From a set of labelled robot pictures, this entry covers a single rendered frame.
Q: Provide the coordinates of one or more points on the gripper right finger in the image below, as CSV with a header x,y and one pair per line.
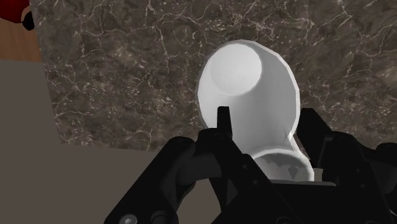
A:
x,y
350,167

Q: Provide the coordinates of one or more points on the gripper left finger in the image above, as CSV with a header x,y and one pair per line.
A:
x,y
186,173

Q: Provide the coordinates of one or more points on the white cup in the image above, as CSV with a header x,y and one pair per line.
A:
x,y
257,111

